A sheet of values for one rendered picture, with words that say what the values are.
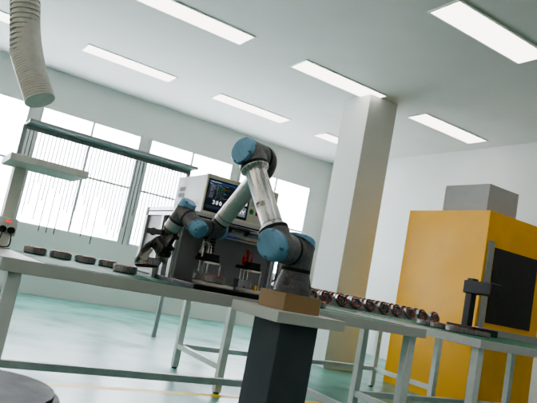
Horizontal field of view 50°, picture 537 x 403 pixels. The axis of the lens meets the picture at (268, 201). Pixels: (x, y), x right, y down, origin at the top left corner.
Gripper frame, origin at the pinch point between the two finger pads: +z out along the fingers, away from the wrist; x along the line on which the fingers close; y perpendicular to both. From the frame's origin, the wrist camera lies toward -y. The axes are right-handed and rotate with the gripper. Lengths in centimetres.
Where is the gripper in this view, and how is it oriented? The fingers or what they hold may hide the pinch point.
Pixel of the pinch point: (145, 262)
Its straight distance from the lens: 263.9
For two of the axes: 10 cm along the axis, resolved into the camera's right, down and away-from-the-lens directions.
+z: -5.5, 8.1, 1.9
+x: 5.9, 2.2, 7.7
